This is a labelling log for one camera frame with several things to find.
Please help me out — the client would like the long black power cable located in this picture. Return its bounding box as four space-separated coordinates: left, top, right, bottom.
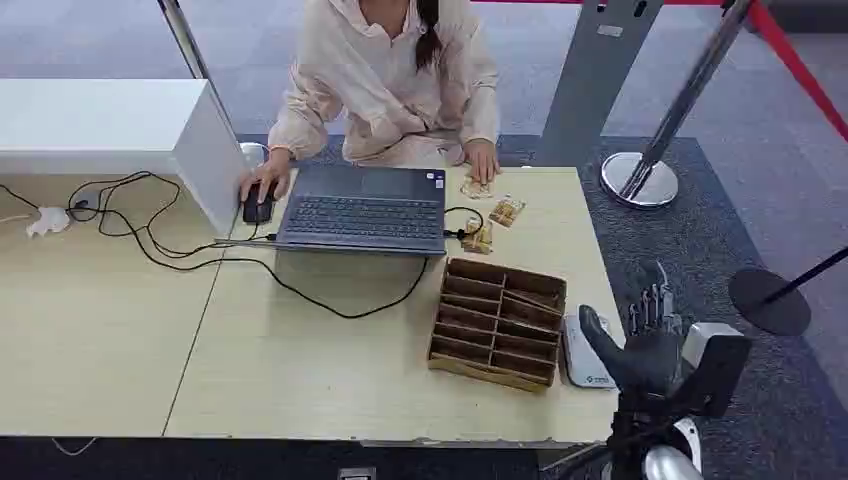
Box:
66 170 432 321

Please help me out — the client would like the person's right hand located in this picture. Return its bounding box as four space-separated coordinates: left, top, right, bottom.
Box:
238 148 293 204

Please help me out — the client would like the crumpled white tissue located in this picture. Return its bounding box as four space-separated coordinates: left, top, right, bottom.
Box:
25 205 72 239

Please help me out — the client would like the white cabinet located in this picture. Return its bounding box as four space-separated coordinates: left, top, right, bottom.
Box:
0 78 250 237

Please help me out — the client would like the person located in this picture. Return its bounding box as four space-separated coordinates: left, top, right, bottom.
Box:
268 0 503 170

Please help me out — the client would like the red barrier belt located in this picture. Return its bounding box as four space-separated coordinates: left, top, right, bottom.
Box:
472 0 848 144

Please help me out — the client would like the black round-base stand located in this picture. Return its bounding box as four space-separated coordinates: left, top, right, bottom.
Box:
727 245 848 338

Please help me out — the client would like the wooden card box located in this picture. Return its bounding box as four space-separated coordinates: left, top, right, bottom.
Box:
426 257 569 395

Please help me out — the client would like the short black cable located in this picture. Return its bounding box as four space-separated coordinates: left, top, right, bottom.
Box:
442 205 486 242

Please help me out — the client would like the thin black cable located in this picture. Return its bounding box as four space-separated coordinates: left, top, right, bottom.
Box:
0 183 41 212

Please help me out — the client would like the black looped cable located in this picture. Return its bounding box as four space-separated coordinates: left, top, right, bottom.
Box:
97 174 279 260

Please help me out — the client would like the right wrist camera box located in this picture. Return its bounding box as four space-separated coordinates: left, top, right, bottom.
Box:
674 321 755 420

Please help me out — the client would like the white card reader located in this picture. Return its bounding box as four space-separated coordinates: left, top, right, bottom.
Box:
561 313 622 391

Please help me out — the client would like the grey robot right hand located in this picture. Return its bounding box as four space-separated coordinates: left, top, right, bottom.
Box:
578 260 687 399

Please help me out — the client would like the grey kiosk stand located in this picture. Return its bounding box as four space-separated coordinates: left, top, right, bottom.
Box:
531 0 666 169

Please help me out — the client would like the dark grey laptop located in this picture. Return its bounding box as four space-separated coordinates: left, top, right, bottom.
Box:
274 164 449 258

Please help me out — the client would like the chrome stanchion with slim base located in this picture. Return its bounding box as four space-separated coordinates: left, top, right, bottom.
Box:
156 0 268 171

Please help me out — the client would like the white cable under desk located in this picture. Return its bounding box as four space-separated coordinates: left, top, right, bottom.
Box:
50 436 99 458

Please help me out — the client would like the black computer mouse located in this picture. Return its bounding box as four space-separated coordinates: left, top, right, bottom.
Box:
242 182 277 226

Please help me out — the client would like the chrome stanchion with wide base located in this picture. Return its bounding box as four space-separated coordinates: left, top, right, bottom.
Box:
600 0 755 211

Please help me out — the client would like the dark grey carpet mat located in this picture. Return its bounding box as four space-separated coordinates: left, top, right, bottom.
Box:
237 135 848 480

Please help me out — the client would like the person's left hand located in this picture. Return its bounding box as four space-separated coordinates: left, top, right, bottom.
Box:
462 138 502 186

